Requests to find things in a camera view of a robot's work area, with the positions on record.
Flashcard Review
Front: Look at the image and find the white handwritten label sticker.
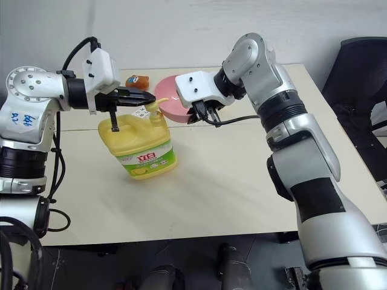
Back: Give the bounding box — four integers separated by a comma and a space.
0, 98, 42, 136

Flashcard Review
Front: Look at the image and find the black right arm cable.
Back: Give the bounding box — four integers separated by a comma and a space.
204, 114, 261, 127

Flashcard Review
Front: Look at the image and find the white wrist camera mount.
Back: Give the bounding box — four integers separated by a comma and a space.
82, 48, 121, 116
175, 71, 235, 110

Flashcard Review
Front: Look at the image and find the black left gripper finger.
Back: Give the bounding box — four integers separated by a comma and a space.
118, 96, 154, 108
118, 86, 157, 102

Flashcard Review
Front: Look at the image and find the dark rounded cylinder shape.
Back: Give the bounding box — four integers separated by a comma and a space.
147, 263, 186, 290
216, 242, 254, 290

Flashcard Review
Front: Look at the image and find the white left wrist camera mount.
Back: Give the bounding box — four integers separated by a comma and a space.
82, 48, 121, 116

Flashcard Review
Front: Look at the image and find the black office chair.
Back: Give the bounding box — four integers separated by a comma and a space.
320, 36, 387, 182

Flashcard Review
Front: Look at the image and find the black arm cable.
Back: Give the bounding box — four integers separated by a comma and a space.
47, 36, 102, 234
204, 114, 261, 127

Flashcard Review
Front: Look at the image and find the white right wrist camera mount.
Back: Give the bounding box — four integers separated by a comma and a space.
175, 71, 235, 110

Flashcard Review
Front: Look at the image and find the pink bowl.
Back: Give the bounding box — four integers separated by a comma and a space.
154, 75, 195, 124

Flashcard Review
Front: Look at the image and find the small brown bear toy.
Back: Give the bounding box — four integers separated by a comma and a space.
125, 75, 151, 92

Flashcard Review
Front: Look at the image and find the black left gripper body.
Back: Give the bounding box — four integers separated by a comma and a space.
95, 86, 122, 134

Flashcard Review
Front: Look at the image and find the thick black cable bundle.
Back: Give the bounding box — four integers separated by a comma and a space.
0, 216, 45, 290

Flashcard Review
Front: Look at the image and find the small black block shape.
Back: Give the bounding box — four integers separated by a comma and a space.
283, 265, 310, 290

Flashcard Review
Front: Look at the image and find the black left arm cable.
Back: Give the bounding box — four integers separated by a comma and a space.
47, 36, 102, 234

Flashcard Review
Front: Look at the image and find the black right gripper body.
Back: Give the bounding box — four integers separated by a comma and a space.
192, 98, 225, 123

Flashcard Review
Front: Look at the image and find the yellow pump dish soap bottle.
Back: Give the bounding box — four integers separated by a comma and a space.
97, 97, 178, 182

